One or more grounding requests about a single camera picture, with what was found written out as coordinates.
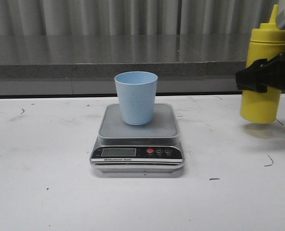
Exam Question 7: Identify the silver electronic kitchen scale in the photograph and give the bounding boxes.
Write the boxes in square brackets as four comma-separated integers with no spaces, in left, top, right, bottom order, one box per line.
[89,103,185,177]

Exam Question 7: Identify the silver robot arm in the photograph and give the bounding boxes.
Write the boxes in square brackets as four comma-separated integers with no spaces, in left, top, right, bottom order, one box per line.
[235,8,285,93]

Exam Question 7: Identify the white pleated curtain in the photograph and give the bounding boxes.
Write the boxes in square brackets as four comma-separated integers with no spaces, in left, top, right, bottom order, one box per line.
[0,0,285,36]

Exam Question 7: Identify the grey stone counter ledge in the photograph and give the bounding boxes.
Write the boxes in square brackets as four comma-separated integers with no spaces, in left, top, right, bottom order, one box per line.
[0,34,250,97]

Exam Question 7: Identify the light blue plastic cup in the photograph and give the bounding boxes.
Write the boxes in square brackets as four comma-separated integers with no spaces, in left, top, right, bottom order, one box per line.
[114,71,158,126]

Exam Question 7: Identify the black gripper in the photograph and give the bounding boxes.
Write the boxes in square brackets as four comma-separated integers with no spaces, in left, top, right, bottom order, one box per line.
[235,36,285,94]

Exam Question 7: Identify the yellow squeeze bottle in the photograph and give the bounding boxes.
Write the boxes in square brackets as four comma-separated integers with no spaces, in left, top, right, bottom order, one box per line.
[236,4,285,124]

